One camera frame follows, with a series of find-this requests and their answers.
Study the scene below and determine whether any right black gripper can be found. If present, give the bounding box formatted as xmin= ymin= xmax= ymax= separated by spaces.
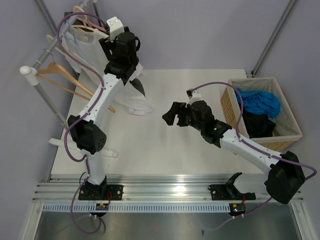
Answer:
xmin=162 ymin=101 xmax=204 ymax=132

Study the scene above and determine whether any white t shirt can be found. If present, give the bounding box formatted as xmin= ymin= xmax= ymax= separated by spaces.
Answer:
xmin=75 ymin=29 xmax=154 ymax=116

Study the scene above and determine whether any beige wooden hanger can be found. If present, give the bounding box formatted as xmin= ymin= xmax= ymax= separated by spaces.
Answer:
xmin=72 ymin=15 xmax=102 ymax=36

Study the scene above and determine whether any brown wooden hanger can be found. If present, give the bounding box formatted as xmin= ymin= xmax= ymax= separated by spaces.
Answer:
xmin=36 ymin=61 xmax=116 ymax=114

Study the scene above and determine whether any black t shirt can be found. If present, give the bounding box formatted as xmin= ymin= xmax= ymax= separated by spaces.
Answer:
xmin=242 ymin=109 xmax=276 ymax=139

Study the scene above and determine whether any bright blue t shirt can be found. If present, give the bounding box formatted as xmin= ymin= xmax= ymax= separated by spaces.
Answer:
xmin=235 ymin=88 xmax=281 ymax=118

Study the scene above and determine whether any light blue wire hanger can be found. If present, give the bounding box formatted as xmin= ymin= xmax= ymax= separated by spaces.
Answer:
xmin=61 ymin=19 xmax=92 ymax=65

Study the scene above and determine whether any cream plastic hanger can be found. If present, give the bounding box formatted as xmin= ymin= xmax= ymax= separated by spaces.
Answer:
xmin=46 ymin=34 xmax=76 ymax=64

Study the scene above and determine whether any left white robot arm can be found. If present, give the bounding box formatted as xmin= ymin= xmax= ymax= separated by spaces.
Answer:
xmin=66 ymin=31 xmax=140 ymax=201

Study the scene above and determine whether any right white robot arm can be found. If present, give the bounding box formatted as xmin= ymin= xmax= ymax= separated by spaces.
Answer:
xmin=162 ymin=100 xmax=306 ymax=204

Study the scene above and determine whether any pink hanger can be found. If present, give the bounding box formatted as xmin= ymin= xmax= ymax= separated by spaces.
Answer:
xmin=77 ymin=16 xmax=107 ymax=32

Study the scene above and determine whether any dark grey t shirt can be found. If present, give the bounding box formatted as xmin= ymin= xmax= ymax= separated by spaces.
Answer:
xmin=63 ymin=11 xmax=147 ymax=97

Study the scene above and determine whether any metal clothes rack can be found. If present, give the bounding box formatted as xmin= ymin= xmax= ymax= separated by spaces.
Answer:
xmin=19 ymin=0 xmax=120 ymax=158

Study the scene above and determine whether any wicker laundry basket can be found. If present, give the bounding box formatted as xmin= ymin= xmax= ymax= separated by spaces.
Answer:
xmin=220 ymin=77 xmax=303 ymax=152

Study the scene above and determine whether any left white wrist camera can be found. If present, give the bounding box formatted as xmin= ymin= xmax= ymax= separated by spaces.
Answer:
xmin=106 ymin=16 xmax=125 ymax=42

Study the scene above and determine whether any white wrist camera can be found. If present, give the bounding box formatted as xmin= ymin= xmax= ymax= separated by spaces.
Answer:
xmin=186 ymin=89 xmax=203 ymax=105
xmin=106 ymin=16 xmax=125 ymax=42

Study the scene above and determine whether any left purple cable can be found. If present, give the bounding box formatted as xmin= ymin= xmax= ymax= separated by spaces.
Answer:
xmin=56 ymin=11 xmax=111 ymax=186

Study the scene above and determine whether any purple cable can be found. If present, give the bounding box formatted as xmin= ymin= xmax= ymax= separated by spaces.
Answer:
xmin=191 ymin=81 xmax=318 ymax=201
xmin=56 ymin=11 xmax=111 ymax=186

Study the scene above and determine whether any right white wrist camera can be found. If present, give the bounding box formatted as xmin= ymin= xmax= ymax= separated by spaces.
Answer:
xmin=186 ymin=89 xmax=203 ymax=105

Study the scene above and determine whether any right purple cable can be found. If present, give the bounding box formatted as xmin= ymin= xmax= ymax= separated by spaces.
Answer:
xmin=191 ymin=81 xmax=318 ymax=201

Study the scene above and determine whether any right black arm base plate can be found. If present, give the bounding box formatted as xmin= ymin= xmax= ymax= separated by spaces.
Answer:
xmin=207 ymin=184 xmax=256 ymax=201

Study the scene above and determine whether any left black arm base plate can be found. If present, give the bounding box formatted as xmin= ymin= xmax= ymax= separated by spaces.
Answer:
xmin=78 ymin=184 xmax=124 ymax=201

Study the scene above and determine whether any white slotted cable duct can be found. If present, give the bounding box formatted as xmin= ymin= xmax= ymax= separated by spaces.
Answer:
xmin=42 ymin=202 xmax=231 ymax=213

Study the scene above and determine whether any aluminium mounting rail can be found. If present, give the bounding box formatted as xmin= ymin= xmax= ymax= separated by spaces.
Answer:
xmin=32 ymin=174 xmax=303 ymax=203

